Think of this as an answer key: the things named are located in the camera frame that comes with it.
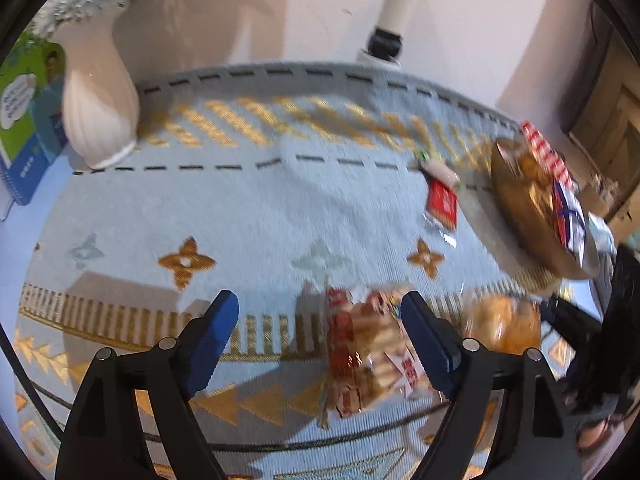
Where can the small red packet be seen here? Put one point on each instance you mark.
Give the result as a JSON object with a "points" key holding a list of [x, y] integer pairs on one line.
{"points": [[442, 205]]}

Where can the red white striped packet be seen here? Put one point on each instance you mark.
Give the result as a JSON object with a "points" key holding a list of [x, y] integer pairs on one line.
{"points": [[545, 152]]}

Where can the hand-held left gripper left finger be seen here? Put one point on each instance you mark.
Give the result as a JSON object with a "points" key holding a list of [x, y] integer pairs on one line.
{"points": [[215, 340]]}

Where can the black pipe clamp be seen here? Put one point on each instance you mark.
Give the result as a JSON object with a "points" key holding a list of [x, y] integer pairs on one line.
{"points": [[385, 42]]}

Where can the blue gold patterned tablecloth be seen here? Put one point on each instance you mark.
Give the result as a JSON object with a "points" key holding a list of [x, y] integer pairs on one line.
{"points": [[250, 220]]}

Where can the red label biscuit stick packet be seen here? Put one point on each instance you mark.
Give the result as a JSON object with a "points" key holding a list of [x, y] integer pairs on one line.
{"points": [[365, 350]]}

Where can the blue white red packet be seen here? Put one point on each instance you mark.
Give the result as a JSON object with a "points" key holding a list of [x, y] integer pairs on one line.
{"points": [[570, 220]]}

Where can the small bread packet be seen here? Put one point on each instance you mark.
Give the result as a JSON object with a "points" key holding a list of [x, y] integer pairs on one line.
{"points": [[500, 325]]}

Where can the white ribbed vase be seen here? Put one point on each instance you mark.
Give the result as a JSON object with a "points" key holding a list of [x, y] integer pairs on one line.
{"points": [[95, 100]]}

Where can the person's right hand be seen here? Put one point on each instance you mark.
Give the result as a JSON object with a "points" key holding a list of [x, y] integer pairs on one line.
{"points": [[600, 435]]}

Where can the pink snack packet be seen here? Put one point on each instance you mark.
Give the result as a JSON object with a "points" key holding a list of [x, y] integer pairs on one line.
{"points": [[440, 170]]}

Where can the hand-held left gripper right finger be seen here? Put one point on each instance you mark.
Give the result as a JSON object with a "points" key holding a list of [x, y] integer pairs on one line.
{"points": [[430, 340]]}

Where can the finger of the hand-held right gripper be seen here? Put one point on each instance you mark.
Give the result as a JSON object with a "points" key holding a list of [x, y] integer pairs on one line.
{"points": [[570, 322]]}

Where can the clear cookie bag yellow print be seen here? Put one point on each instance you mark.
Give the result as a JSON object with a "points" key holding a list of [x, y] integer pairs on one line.
{"points": [[530, 170]]}

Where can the green cover book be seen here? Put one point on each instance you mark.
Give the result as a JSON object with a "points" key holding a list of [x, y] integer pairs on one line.
{"points": [[25, 110]]}

